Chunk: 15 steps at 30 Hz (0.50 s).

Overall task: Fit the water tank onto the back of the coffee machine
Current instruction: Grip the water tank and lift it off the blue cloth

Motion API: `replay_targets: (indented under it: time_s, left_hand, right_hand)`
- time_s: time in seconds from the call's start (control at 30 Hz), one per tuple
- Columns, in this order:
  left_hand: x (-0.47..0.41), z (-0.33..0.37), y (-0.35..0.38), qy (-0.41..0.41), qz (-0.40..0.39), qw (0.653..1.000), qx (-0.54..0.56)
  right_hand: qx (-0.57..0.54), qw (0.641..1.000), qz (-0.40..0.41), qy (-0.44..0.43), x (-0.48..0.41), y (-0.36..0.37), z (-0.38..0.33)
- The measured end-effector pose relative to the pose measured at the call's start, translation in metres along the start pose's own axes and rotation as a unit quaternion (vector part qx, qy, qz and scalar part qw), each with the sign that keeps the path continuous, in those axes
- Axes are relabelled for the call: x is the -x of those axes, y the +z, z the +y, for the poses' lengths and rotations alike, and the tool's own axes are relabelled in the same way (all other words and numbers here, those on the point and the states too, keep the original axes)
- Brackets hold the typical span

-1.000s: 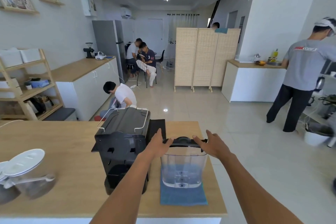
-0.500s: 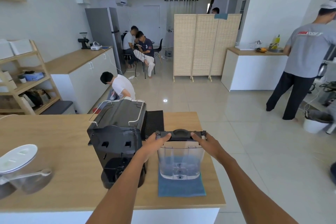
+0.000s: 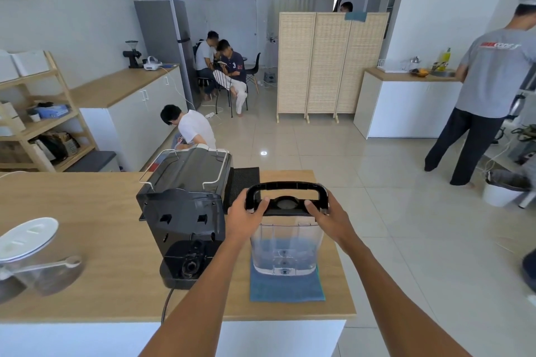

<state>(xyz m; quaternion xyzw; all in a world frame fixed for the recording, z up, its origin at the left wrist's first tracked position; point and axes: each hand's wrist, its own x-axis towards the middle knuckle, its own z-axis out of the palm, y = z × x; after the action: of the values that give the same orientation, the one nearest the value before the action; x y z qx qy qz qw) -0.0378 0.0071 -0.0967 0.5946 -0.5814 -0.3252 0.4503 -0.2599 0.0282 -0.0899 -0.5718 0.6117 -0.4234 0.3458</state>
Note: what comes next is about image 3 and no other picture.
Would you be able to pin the person's left hand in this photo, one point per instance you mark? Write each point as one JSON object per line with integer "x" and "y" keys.
{"x": 241, "y": 218}

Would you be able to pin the person's right hand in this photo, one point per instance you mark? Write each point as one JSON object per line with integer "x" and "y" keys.
{"x": 335, "y": 225}

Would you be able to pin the person's right thumb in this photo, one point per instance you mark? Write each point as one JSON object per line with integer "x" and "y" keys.
{"x": 314, "y": 208}

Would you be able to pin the person's left thumb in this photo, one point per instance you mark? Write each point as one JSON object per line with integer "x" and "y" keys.
{"x": 260, "y": 205}

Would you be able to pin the person's left forearm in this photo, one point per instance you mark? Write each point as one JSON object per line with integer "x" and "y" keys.
{"x": 197, "y": 298}

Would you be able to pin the person's right forearm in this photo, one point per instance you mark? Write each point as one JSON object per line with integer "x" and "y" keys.
{"x": 393, "y": 302}

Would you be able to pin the black ribbed drip mat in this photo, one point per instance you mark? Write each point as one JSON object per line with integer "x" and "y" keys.
{"x": 243, "y": 185}

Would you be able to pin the black coffee machine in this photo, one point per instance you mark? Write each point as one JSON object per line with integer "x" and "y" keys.
{"x": 180, "y": 206}

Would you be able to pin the blue cloth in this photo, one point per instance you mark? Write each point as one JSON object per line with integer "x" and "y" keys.
{"x": 289, "y": 287}

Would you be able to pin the white power strip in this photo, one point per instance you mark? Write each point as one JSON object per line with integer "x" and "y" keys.
{"x": 210, "y": 115}

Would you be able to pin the white island cabinet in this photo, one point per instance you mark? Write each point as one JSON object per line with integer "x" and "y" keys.
{"x": 251, "y": 338}

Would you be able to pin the white sink cabinet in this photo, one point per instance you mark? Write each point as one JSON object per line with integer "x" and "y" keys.
{"x": 402, "y": 105}

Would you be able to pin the black chair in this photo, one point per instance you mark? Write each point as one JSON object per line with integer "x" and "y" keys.
{"x": 252, "y": 66}

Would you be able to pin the woven folding screen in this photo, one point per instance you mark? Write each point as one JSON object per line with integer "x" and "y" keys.
{"x": 331, "y": 68}

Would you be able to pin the white cabinet with wooden top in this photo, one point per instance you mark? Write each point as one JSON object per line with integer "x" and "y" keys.
{"x": 130, "y": 118}

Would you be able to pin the white door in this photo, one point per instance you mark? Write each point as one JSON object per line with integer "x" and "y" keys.
{"x": 243, "y": 30}

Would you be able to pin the grey refrigerator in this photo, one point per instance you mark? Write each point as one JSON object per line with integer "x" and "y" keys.
{"x": 167, "y": 47}

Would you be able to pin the white bin with black bag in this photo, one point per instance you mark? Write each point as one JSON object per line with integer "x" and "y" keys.
{"x": 504, "y": 189}

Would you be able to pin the teal cloth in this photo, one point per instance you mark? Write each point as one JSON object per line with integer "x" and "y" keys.
{"x": 356, "y": 16}

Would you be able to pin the black coffee grinder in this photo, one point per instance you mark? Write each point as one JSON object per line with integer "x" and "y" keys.
{"x": 132, "y": 55}

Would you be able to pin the yellow bottle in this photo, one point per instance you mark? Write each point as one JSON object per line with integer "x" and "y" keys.
{"x": 447, "y": 57}

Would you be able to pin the white curtain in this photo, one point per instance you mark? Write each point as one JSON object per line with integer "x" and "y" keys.
{"x": 293, "y": 5}

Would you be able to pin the grey measuring scoop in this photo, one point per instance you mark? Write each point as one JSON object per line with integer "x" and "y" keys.
{"x": 46, "y": 265}

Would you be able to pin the blue glove box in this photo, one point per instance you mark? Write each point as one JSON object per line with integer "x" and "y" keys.
{"x": 52, "y": 110}

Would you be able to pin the wooden shelf rack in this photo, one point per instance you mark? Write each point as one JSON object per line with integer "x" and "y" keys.
{"x": 46, "y": 118}

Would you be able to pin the glass jar with white lid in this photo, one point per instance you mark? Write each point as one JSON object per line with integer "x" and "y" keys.
{"x": 29, "y": 252}

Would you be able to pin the white storage box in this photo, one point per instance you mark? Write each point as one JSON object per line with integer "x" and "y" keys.
{"x": 30, "y": 62}

